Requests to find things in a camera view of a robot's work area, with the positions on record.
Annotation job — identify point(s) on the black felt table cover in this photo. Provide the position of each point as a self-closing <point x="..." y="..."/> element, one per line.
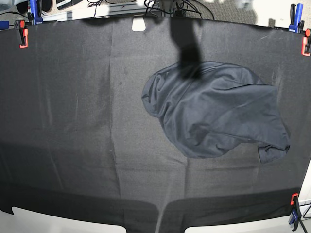
<point x="76" y="141"/>

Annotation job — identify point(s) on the dark grey t-shirt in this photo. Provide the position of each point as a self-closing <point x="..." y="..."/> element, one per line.
<point x="207" y="109"/>

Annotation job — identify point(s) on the blue clamp far right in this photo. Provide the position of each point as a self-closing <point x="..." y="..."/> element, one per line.
<point x="296" y="24"/>

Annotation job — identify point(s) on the red clamp far left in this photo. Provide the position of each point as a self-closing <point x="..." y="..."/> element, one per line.
<point x="20" y="25"/>

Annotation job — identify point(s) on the blue clamp near right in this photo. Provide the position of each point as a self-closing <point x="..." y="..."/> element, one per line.
<point x="296" y="216"/>

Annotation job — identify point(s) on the red clamp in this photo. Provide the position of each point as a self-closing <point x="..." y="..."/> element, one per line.
<point x="20" y="25"/>
<point x="306" y="44"/>

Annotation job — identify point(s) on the blue clamp far left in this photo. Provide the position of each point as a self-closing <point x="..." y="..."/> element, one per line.
<point x="34" y="13"/>

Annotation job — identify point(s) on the blue clamp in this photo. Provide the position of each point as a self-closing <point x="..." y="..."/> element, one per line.
<point x="296" y="24"/>
<point x="296" y="216"/>
<point x="34" y="13"/>

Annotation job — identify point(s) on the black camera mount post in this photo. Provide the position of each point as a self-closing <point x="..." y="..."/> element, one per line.
<point x="189" y="58"/>

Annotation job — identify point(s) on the red clamp far right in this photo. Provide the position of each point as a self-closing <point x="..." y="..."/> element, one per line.
<point x="306" y="44"/>

